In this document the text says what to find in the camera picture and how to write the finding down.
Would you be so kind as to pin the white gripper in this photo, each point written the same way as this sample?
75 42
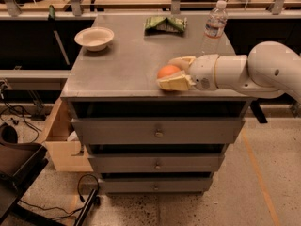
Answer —
203 71

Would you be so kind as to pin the orange fruit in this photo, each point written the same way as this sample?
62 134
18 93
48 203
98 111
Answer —
167 71

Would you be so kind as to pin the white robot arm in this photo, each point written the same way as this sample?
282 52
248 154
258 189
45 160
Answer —
268 71

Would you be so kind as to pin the white paper bowl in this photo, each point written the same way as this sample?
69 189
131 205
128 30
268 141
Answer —
94 39

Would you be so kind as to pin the clear plastic water bottle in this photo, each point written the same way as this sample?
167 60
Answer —
214 28

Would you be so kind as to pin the green snack bag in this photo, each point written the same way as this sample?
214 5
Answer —
165 24

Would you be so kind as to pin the grey drawer cabinet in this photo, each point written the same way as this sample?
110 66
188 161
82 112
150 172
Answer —
139 138

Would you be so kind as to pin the black cart base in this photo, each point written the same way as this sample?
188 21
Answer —
20 165

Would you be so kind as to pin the green handled tool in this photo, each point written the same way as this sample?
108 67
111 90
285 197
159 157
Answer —
51 15

